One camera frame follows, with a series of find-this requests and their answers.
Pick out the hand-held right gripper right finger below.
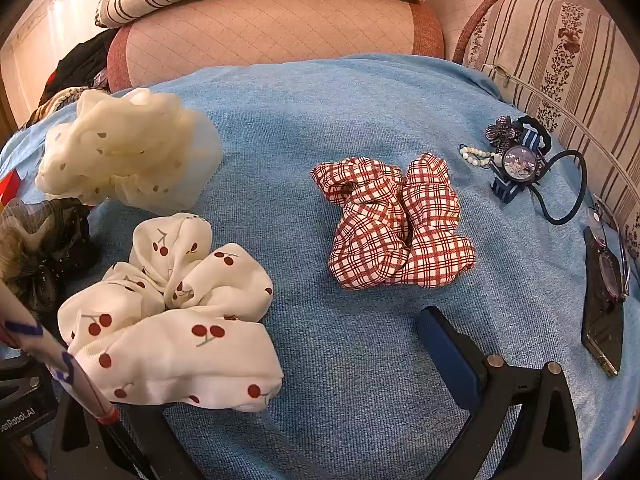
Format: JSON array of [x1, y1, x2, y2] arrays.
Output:
[[416, 306, 588, 480]]

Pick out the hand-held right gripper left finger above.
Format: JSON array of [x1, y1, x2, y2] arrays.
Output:
[[47, 390, 203, 480]]

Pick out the white cherry-print scrunchie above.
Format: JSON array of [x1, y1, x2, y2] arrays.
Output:
[[57, 212, 285, 413]]

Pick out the red plaid scrunchie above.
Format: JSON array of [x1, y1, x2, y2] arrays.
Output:
[[310, 152, 477, 291]]

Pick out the black sheer scrunchie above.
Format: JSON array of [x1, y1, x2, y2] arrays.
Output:
[[0, 197, 98, 321]]

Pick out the white stick with blue print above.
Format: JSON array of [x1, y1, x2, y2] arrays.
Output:
[[0, 280, 121, 426]]

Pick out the blue blanket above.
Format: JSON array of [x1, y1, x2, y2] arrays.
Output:
[[0, 54, 640, 480]]

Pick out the black smartphone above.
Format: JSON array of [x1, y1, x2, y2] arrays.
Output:
[[581, 226, 626, 377]]

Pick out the thin-framed eyeglasses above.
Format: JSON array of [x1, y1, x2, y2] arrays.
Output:
[[590, 195, 632, 306]]

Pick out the purple flower hair clip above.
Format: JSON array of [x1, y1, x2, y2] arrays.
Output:
[[484, 116, 521, 153]]

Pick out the cream dotted chiffon scrunchie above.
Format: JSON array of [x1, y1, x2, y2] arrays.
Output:
[[35, 87, 224, 209]]

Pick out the striped floral zipped cushion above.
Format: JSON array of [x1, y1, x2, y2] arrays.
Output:
[[452, 0, 640, 261]]

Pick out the beige patterned cloth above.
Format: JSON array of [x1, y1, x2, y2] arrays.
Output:
[[25, 86, 98, 128]]

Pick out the pink quilted sofa cushion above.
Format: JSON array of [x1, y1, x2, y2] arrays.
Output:
[[430, 0, 551, 66]]

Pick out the pink quilted bolster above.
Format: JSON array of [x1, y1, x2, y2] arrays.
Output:
[[106, 0, 446, 93]]

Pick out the dark clothes pile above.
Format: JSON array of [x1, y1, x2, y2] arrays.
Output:
[[37, 27, 121, 106]]

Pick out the pearl bead bracelet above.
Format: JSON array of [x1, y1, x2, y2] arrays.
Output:
[[459, 144, 501, 170]]

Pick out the thin black hair tie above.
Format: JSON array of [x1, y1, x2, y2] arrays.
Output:
[[530, 149, 588, 226]]

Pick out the thick black hair tie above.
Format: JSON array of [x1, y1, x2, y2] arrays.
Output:
[[517, 115, 552, 153]]

